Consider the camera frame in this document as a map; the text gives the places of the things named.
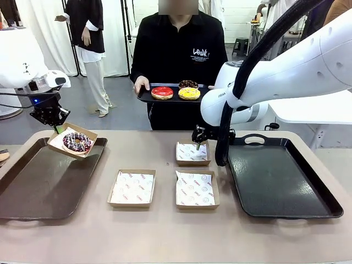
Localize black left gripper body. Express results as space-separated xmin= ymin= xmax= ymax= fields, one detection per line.
xmin=29 ymin=92 xmax=62 ymax=111

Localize mannequin black top white trousers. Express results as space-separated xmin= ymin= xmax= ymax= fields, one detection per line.
xmin=54 ymin=0 xmax=113 ymax=118

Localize red glazed donut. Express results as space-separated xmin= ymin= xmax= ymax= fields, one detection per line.
xmin=151 ymin=86 xmax=174 ymax=101

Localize white round floor base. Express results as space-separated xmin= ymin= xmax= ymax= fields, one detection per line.
xmin=0 ymin=108 xmax=23 ymax=119

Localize person's right hand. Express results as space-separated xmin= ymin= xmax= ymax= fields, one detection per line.
xmin=133 ymin=75 xmax=151 ymax=96

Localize yellow sprinkled donut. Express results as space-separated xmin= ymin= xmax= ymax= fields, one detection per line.
xmin=178 ymin=87 xmax=201 ymax=101

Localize kraft cardboard box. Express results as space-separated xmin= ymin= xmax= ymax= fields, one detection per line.
xmin=175 ymin=167 xmax=221 ymax=210
xmin=175 ymin=139 xmax=212 ymax=167
xmin=107 ymin=169 xmax=157 ymax=208
xmin=47 ymin=122 xmax=99 ymax=162

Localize person's right forearm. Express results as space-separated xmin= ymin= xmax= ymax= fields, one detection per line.
xmin=129 ymin=52 xmax=152 ymax=85

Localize thin black cable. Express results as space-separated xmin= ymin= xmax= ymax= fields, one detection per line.
xmin=0 ymin=92 xmax=57 ymax=98
xmin=0 ymin=103 xmax=32 ymax=110

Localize black plastic tray with handles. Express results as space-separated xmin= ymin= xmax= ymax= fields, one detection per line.
xmin=227 ymin=134 xmax=344 ymax=220

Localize mannequin in dark top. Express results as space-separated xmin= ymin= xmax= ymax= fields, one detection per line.
xmin=302 ymin=0 xmax=331 ymax=39

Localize black braided cable sleeve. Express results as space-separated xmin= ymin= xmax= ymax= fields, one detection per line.
xmin=215 ymin=0 xmax=335 ymax=168

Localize small background table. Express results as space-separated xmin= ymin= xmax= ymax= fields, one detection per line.
xmin=249 ymin=18 xmax=266 ymax=58

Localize black clothes rack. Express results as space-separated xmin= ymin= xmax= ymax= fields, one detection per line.
xmin=0 ymin=0 xmax=23 ymax=28

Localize black plastic stool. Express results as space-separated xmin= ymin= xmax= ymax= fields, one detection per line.
xmin=232 ymin=37 xmax=250 ymax=57

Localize black serving tray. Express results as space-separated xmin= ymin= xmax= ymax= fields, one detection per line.
xmin=136 ymin=82 xmax=212 ymax=105

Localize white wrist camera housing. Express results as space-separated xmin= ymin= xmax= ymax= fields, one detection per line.
xmin=43 ymin=69 xmax=72 ymax=89

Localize white curtain backdrop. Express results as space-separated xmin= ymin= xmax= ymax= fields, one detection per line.
xmin=16 ymin=0 xmax=130 ymax=78

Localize chocolate sprinkled donut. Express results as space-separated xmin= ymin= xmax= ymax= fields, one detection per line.
xmin=178 ymin=80 xmax=199 ymax=90

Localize dark brown plastic tray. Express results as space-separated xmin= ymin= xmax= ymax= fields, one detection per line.
xmin=0 ymin=136 xmax=108 ymax=221

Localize person in black shirt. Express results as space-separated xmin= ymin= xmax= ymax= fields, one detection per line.
xmin=129 ymin=0 xmax=229 ymax=131

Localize purple sprinkled donut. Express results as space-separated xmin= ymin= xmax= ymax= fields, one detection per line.
xmin=62 ymin=131 xmax=94 ymax=152

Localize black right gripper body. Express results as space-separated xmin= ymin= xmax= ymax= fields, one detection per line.
xmin=202 ymin=128 xmax=237 ymax=144

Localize dark topped round item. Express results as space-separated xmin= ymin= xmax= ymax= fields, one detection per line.
xmin=0 ymin=148 xmax=12 ymax=166

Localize black light stand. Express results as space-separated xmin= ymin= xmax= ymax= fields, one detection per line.
xmin=120 ymin=0 xmax=135 ymax=75

